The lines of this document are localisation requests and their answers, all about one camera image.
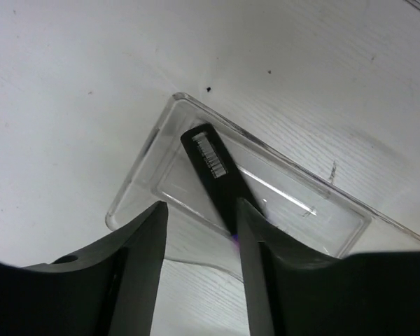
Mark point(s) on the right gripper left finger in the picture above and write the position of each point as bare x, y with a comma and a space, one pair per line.
106, 288

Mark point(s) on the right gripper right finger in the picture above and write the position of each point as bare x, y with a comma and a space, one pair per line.
292, 289

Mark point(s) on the purple highlighter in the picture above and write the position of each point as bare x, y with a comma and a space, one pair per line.
219, 175

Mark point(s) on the clear plastic container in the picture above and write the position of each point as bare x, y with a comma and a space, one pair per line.
294, 200

